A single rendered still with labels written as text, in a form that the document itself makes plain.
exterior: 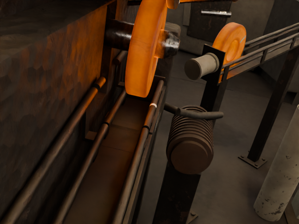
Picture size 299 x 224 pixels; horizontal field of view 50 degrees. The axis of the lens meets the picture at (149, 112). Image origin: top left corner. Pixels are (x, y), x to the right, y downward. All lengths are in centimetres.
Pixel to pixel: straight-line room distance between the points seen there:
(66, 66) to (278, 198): 121
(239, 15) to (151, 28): 274
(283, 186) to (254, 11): 203
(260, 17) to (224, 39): 219
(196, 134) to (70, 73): 54
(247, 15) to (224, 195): 199
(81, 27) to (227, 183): 134
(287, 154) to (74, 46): 109
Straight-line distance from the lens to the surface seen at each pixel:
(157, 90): 61
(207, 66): 91
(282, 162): 137
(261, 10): 314
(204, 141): 85
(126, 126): 59
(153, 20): 45
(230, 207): 151
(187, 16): 324
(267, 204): 148
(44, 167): 34
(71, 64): 38
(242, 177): 171
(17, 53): 27
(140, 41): 44
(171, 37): 50
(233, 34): 99
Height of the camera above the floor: 96
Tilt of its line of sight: 28 degrees down
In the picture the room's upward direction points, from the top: 11 degrees clockwise
